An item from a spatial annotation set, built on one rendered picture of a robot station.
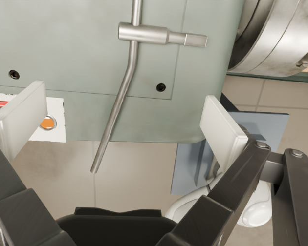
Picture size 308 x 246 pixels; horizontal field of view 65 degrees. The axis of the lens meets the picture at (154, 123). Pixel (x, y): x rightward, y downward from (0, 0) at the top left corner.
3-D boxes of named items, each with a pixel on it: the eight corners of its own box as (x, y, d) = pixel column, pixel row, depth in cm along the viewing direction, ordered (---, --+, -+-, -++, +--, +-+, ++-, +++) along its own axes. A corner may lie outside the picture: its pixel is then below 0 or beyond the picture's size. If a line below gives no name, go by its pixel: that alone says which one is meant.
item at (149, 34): (205, 31, 33) (119, 20, 31) (209, 33, 31) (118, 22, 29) (201, 48, 34) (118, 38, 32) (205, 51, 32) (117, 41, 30)
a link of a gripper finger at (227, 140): (237, 136, 14) (249, 137, 14) (206, 94, 20) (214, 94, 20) (224, 177, 15) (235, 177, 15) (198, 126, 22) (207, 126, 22)
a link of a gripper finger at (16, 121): (9, 167, 14) (-5, 166, 14) (48, 114, 20) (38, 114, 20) (0, 120, 13) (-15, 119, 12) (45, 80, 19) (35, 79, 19)
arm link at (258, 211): (260, 177, 98) (292, 221, 79) (220, 197, 102) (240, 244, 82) (246, 150, 91) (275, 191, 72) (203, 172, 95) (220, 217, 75)
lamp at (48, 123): (41, 126, 38) (39, 129, 37) (40, 114, 37) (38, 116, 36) (55, 127, 38) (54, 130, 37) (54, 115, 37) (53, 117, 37)
